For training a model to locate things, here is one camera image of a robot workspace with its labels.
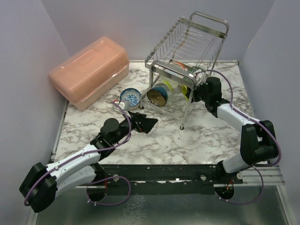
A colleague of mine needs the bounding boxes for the yellow-green bottom bowl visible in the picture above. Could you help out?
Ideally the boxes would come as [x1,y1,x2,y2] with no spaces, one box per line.
[181,85,191,101]

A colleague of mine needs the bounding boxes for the white orange bowl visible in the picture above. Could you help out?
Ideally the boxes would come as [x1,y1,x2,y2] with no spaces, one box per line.
[172,61,185,70]

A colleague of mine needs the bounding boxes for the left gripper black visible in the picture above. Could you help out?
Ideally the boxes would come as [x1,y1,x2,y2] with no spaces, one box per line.
[112,110,158,144]

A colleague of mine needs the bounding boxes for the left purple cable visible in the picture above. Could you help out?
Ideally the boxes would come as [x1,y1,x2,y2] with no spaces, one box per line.
[23,100,133,206]

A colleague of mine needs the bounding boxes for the stainless steel dish rack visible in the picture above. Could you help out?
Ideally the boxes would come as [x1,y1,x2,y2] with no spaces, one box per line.
[140,11,230,129]

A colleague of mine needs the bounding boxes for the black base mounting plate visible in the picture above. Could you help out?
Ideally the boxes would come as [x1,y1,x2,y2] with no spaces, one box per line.
[46,150,272,196]

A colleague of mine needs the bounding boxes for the pink plastic storage box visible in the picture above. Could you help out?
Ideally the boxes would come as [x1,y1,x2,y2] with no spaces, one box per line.
[49,36,129,111]

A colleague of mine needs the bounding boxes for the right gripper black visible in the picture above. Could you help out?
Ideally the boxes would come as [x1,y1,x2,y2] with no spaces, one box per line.
[187,80,211,103]

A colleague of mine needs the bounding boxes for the dark teal beige bowl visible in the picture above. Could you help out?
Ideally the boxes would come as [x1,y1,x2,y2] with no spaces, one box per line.
[146,86,168,107]

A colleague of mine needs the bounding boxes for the white grey bottom bowl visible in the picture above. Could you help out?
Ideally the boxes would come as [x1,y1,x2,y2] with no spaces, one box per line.
[169,81,178,89]

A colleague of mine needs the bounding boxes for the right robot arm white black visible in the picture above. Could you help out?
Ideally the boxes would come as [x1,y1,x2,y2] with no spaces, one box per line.
[193,77,281,183]

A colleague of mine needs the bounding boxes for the blue white patterned bowl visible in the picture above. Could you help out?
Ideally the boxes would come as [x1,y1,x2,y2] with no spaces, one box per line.
[120,88,141,110]

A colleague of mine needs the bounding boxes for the lime green white bowl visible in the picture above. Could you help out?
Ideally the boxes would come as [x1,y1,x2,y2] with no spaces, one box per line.
[162,81,173,92]

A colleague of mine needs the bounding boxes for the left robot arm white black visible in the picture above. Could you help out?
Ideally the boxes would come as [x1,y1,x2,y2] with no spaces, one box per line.
[19,112,158,213]

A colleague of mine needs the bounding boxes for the mint green brown-rimmed bowl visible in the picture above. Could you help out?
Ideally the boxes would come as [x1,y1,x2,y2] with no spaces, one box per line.
[187,66,205,74]

